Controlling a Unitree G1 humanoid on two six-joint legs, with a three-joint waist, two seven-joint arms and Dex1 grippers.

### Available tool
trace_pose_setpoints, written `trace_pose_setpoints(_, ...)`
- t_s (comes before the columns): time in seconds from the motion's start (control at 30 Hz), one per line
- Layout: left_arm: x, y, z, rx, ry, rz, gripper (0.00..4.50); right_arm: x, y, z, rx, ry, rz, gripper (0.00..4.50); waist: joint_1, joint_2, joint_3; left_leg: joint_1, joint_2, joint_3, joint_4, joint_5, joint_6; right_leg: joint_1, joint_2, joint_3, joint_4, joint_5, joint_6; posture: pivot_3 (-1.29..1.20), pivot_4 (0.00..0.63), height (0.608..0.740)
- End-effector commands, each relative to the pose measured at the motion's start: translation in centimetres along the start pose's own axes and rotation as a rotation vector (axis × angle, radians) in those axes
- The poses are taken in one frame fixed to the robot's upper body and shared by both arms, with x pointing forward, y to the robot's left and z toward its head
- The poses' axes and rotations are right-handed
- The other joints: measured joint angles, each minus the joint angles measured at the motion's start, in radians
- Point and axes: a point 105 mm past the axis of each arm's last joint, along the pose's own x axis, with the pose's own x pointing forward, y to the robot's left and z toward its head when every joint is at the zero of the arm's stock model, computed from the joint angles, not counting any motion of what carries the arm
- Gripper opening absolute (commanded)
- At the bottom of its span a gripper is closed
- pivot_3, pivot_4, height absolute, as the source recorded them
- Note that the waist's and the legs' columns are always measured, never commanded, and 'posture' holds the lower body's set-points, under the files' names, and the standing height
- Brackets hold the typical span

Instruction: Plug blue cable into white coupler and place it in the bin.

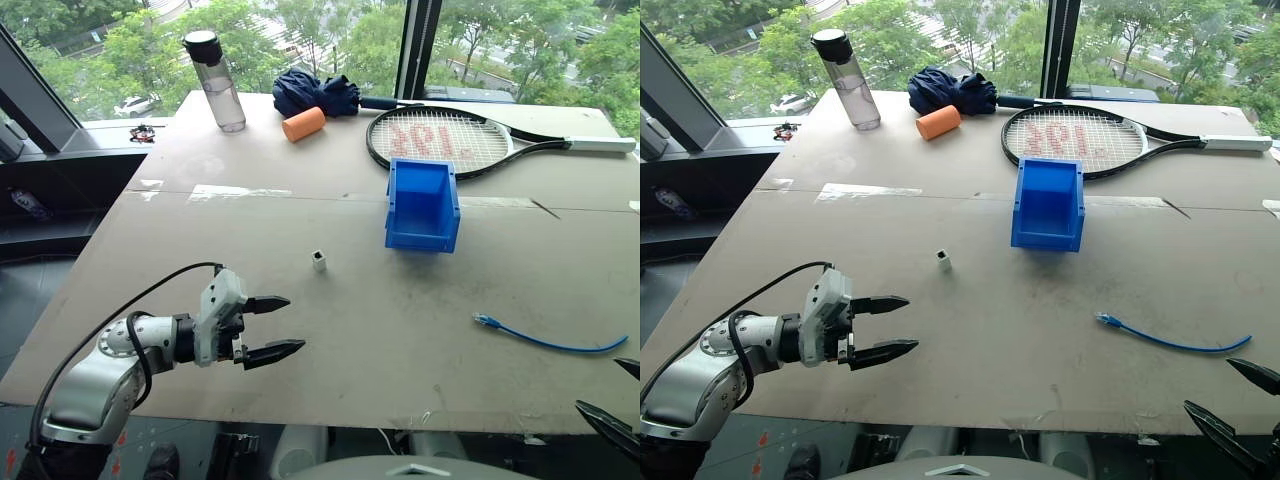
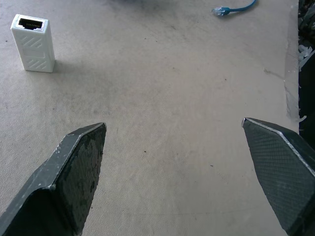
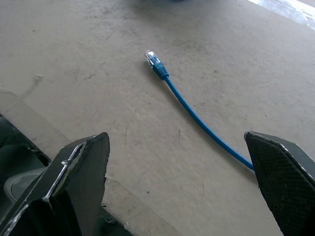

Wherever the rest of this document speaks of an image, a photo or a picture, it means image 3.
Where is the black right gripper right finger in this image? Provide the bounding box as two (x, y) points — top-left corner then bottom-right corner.
(243, 131), (315, 236)

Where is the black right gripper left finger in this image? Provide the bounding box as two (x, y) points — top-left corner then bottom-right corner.
(0, 132), (111, 236)

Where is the blue Ethernet cable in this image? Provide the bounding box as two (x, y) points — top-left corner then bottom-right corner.
(143, 50), (255, 170)

